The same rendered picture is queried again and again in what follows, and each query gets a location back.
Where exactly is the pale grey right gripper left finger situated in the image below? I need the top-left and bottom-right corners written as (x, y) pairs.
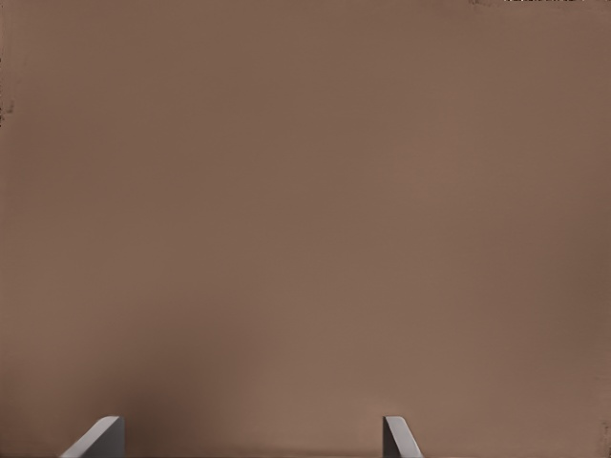
top-left (60, 415), bottom-right (126, 458)

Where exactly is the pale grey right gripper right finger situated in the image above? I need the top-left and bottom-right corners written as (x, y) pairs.
top-left (383, 415), bottom-right (423, 458)

